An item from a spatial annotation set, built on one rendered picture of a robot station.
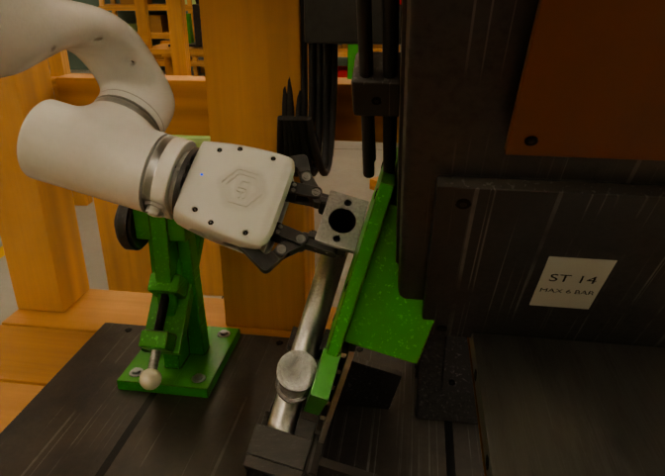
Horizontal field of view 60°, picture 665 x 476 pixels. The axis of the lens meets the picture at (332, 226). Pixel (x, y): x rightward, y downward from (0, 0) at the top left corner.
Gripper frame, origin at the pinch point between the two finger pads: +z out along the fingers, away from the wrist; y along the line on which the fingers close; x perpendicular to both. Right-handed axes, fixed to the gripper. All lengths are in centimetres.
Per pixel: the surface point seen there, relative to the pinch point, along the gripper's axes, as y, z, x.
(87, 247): 47, -141, 275
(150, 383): -19.0, -16.7, 22.5
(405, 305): -7.3, 8.2, -6.0
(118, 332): -13, -29, 41
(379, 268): -5.4, 5.1, -7.9
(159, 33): 520, -391, 745
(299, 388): -16.0, 1.5, -0.3
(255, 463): -23.5, -0.4, 8.1
